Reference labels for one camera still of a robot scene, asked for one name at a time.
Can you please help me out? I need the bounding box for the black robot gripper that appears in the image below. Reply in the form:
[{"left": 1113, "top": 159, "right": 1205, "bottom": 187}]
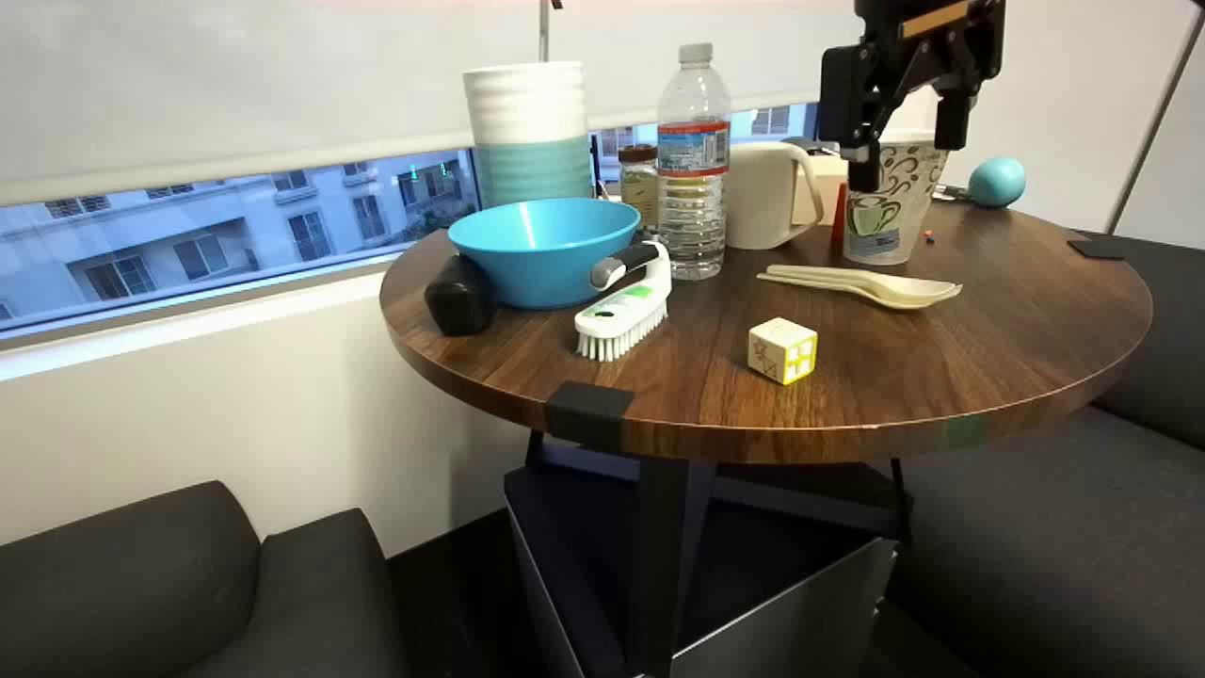
[{"left": 818, "top": 0, "right": 1010, "bottom": 195}]

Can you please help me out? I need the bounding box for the white floral patterned cup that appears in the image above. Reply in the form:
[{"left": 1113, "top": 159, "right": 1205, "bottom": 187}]
[{"left": 838, "top": 137, "right": 950, "bottom": 272}]

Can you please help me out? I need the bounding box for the brown cardboard box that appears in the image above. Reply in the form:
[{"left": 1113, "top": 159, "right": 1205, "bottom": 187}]
[{"left": 807, "top": 149, "right": 855, "bottom": 235}]

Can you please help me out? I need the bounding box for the teal ball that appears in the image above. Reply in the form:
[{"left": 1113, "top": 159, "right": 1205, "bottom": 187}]
[{"left": 964, "top": 156, "right": 1030, "bottom": 213}]

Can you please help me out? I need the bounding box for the black tape patch small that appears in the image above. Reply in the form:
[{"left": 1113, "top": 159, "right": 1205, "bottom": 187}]
[{"left": 1062, "top": 235, "right": 1131, "bottom": 264}]

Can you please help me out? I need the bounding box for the clear plastic water bottle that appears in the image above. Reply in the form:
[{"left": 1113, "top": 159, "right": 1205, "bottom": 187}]
[{"left": 654, "top": 42, "right": 734, "bottom": 288}]

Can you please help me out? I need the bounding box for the round wooden table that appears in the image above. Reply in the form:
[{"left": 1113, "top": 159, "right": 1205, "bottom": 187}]
[{"left": 375, "top": 195, "right": 1156, "bottom": 472}]

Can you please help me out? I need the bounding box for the yellow and white cube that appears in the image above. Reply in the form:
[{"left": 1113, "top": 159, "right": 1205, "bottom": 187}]
[{"left": 747, "top": 313, "right": 823, "bottom": 391}]

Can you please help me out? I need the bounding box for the thin grey tripod pole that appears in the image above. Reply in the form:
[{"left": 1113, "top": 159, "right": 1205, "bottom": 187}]
[{"left": 1108, "top": 8, "right": 1205, "bottom": 239}]

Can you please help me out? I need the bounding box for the small glass jar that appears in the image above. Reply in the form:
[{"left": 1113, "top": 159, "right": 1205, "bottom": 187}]
[{"left": 612, "top": 141, "right": 661, "bottom": 235}]

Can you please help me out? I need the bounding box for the white and teal ribbed vase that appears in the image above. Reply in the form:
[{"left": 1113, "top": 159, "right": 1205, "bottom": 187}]
[{"left": 460, "top": 56, "right": 600, "bottom": 213}]

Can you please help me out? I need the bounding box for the grey blind pull rod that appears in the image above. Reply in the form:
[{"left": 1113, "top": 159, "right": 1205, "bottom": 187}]
[{"left": 536, "top": 0, "right": 565, "bottom": 66}]

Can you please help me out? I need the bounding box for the blue plastic bowl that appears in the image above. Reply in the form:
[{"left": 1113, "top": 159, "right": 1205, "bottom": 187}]
[{"left": 443, "top": 195, "right": 644, "bottom": 313}]

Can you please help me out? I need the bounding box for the black tape patch large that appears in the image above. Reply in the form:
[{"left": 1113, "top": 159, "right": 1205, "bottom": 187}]
[{"left": 541, "top": 382, "right": 640, "bottom": 454}]

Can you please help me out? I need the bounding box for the dark grey sofa tall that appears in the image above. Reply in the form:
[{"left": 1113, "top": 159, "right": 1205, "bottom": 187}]
[{"left": 886, "top": 226, "right": 1205, "bottom": 678}]

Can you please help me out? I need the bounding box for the black metal table base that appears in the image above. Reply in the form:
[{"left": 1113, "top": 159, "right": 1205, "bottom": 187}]
[{"left": 501, "top": 425, "right": 914, "bottom": 678}]

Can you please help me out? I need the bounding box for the small black rounded object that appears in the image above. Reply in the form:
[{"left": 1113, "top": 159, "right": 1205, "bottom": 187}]
[{"left": 420, "top": 252, "right": 497, "bottom": 341}]

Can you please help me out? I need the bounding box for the white roller window blind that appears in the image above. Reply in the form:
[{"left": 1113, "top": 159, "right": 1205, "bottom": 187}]
[{"left": 0, "top": 0, "right": 870, "bottom": 213}]

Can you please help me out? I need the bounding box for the building outside window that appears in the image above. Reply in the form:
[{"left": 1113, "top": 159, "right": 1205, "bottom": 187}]
[{"left": 0, "top": 103, "right": 823, "bottom": 341}]

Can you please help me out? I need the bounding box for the dark grey sofa low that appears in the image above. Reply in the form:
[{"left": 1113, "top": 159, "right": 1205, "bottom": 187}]
[{"left": 0, "top": 478, "right": 418, "bottom": 678}]

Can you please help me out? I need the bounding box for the white mug with handle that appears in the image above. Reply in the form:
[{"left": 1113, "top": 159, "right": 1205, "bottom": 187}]
[{"left": 722, "top": 141, "right": 828, "bottom": 252}]

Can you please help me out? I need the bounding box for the white scrub brush green handle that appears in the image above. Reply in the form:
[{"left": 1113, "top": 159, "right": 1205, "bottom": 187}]
[{"left": 572, "top": 239, "right": 679, "bottom": 370}]

